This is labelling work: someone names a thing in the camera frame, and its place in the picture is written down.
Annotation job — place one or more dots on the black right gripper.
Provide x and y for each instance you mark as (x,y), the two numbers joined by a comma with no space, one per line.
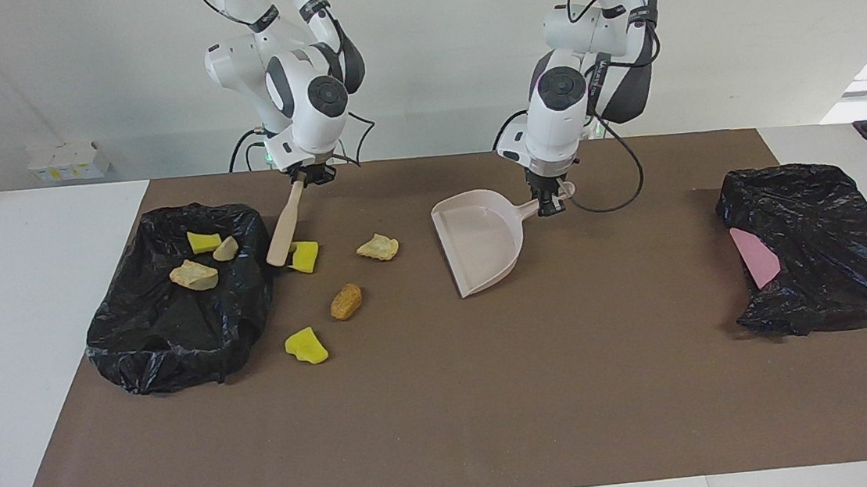
(316,175)

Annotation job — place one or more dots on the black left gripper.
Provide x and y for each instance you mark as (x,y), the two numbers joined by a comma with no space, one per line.
(544,185)

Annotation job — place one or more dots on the beige hand brush black bristles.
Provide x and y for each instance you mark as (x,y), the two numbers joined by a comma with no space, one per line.
(284,237)

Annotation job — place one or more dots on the beige plastic dustpan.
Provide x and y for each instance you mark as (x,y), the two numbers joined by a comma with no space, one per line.
(484,243)

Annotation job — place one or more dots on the yellow sponge piece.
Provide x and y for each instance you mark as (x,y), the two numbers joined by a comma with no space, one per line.
(305,346)
(203,242)
(306,258)

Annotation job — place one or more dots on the small orange croissant piece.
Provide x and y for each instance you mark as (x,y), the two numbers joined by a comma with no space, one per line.
(226,249)

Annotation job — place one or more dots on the brown bread roll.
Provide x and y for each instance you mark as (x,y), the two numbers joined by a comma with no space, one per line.
(346,302)

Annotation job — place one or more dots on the large striped croissant piece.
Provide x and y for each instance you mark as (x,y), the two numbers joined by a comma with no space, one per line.
(194,274)

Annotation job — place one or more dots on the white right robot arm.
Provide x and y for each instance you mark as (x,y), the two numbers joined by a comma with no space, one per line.
(311,105)

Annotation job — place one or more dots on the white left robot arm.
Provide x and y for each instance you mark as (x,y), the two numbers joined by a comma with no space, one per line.
(559,107)

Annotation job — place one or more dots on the black trash bag bin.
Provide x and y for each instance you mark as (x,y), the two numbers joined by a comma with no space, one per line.
(167,337)

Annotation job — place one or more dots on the black bag bin with card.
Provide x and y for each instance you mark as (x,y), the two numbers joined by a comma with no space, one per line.
(827,256)

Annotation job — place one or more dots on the pink card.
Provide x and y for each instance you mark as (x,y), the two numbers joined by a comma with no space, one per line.
(755,258)

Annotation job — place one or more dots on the brown table mat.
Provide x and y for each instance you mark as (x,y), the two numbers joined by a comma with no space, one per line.
(450,430)

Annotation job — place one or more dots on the white wall socket box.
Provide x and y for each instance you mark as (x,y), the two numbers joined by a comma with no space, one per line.
(69,161)

